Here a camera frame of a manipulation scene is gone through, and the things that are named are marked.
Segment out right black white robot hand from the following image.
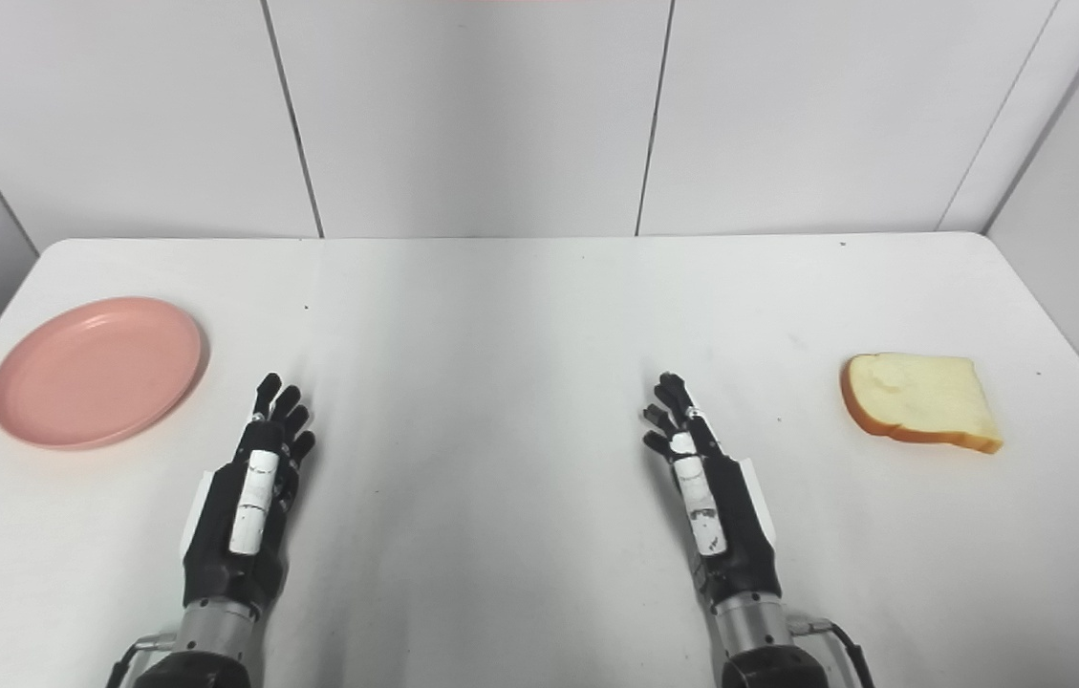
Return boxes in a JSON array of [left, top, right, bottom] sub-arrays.
[[640, 372, 784, 609]]

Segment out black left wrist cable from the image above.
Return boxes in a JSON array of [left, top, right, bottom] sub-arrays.
[[105, 633, 179, 688]]

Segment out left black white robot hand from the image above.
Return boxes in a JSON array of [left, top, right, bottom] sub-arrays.
[[180, 373, 317, 619]]

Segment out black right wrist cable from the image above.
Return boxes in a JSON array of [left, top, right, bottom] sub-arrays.
[[788, 616, 876, 688]]

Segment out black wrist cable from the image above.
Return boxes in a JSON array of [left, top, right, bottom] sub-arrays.
[[788, 616, 876, 688], [105, 633, 179, 688]]

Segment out pink round plate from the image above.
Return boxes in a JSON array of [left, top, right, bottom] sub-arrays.
[[0, 296, 208, 451]]

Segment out slice of white bread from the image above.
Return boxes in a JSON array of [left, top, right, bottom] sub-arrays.
[[840, 353, 1004, 455]]

